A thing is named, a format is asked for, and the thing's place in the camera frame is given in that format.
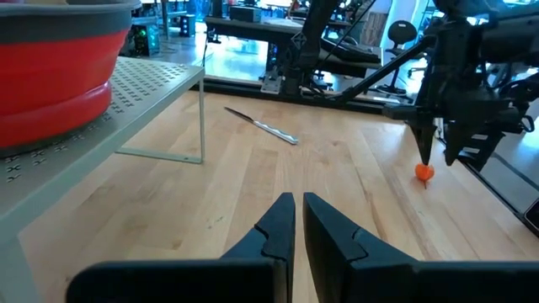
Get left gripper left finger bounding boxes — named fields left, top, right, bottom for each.
left=66, top=192, right=296, bottom=303

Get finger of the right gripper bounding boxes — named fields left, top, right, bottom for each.
left=443, top=121, right=506, bottom=173
left=382, top=104, right=438, bottom=167

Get red collapsible bowl grey rim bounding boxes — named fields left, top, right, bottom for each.
left=0, top=0, right=142, bottom=150

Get black aluminium rig frame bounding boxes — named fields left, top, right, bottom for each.
left=189, top=0, right=539, bottom=239

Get orange toy pear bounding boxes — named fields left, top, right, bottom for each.
left=414, top=162, right=435, bottom=190

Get blue white striped strip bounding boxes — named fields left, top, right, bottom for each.
left=223, top=106, right=300, bottom=146

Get black office chair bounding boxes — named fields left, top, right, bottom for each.
left=376, top=19, right=427, bottom=97

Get computer tower green lights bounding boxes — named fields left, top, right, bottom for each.
left=131, top=23, right=162, bottom=58

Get black background workbench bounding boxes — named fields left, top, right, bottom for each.
left=205, top=15, right=383, bottom=79

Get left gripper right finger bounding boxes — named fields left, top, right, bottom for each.
left=302, top=192, right=539, bottom=303

